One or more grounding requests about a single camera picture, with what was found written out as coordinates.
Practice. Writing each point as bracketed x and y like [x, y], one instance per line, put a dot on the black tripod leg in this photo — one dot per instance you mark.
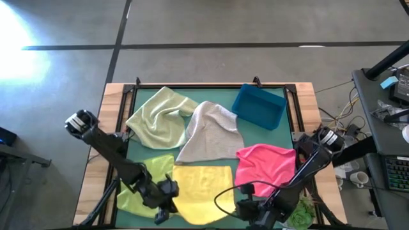
[322, 211]
[102, 201]

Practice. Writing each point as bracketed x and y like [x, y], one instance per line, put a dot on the grey waffle towel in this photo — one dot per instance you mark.
[211, 134]

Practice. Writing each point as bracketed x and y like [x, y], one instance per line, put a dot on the black electronic device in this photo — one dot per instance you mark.
[401, 86]

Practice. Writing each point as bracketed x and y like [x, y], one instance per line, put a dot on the white mug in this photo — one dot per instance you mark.
[359, 179]

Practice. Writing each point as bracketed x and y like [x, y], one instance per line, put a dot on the black pole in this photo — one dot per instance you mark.
[386, 60]

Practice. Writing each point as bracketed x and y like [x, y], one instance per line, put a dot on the lime green microfiber towel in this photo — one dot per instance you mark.
[156, 169]

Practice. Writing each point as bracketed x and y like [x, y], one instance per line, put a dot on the light blue box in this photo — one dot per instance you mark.
[388, 82]

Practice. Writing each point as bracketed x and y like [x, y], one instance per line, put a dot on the dark desk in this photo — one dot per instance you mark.
[364, 92]

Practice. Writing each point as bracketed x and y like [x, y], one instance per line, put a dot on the black case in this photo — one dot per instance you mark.
[6, 136]

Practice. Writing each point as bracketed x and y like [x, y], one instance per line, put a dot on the black floor stand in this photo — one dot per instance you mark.
[19, 156]

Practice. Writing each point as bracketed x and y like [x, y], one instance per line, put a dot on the black power adapter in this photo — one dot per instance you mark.
[353, 130]

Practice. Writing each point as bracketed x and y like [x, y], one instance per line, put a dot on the black keyboard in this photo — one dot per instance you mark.
[397, 174]

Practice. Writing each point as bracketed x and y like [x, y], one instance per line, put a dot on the white cup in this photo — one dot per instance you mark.
[406, 134]

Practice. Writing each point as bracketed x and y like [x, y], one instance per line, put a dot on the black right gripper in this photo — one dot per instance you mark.
[259, 214]

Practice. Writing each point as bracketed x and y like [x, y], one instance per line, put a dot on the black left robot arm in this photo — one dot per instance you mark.
[108, 147]

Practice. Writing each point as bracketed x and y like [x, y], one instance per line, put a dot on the green table mat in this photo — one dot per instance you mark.
[262, 135]

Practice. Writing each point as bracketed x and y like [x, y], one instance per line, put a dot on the black clamp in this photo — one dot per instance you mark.
[256, 81]
[138, 81]

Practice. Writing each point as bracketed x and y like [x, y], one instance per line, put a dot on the black desk leg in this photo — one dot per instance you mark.
[354, 151]

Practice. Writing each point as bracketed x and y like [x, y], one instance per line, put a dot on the pink microfiber towel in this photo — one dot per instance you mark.
[265, 166]

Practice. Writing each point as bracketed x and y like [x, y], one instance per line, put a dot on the pale green microfiber towel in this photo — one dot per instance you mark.
[159, 121]

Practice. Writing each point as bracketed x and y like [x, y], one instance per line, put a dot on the green succulent plant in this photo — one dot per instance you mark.
[300, 217]

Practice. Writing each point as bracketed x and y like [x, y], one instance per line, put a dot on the clear plastic bag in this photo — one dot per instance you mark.
[385, 110]

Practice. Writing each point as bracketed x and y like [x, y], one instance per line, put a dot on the blue plastic bin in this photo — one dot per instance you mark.
[259, 107]

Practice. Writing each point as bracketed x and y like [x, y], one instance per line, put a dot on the yellow microfiber towel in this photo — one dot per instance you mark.
[204, 191]

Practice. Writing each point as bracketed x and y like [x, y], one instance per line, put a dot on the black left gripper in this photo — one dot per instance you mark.
[159, 195]

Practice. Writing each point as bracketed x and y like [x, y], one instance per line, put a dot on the black table frame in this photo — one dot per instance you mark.
[191, 85]

